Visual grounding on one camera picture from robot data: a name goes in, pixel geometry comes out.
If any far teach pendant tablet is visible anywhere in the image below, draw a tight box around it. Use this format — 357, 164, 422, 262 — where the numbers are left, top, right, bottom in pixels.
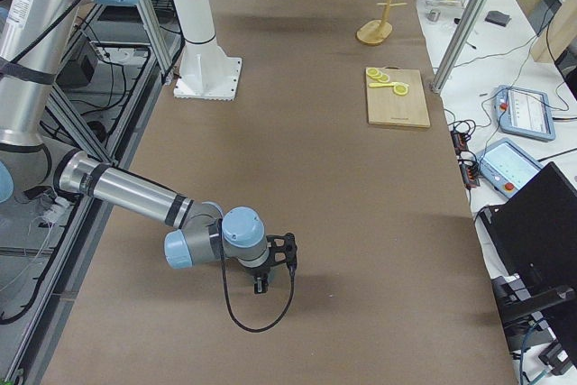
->
494, 85, 556, 142

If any teach pendant tablet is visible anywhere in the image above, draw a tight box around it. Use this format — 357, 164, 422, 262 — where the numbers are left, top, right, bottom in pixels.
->
494, 85, 556, 142
479, 138, 544, 198

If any wooden cutting board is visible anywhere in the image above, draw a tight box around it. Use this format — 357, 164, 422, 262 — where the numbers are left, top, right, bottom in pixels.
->
365, 67, 431, 128

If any wooden cup rack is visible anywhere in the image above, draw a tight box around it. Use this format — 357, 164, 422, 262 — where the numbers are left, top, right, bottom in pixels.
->
355, 0, 407, 46

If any aluminium frame post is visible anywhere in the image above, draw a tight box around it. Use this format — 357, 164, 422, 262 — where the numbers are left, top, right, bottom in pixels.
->
431, 0, 487, 94

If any white camera pillar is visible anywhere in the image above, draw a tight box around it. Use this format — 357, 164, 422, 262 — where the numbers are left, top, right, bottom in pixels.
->
173, 0, 242, 101

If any near teach pendant tablet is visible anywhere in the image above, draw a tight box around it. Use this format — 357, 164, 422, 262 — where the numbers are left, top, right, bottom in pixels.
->
479, 138, 544, 198

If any black monitor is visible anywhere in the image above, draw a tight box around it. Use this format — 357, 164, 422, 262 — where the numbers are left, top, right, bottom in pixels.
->
481, 162, 576, 362

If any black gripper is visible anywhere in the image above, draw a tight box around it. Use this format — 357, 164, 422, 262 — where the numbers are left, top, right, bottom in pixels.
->
250, 268, 270, 295

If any yellow plastic knife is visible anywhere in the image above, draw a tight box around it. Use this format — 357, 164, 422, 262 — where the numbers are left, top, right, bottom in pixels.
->
368, 82, 403, 88

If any small black square device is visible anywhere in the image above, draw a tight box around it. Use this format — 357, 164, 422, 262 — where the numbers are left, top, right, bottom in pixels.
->
484, 10, 511, 27

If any small steel cup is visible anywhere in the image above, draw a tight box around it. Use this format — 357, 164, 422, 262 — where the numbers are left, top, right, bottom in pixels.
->
427, 9, 441, 23

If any lemon slice single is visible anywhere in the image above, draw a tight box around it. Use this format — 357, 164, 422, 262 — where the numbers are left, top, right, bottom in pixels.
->
392, 82, 409, 96

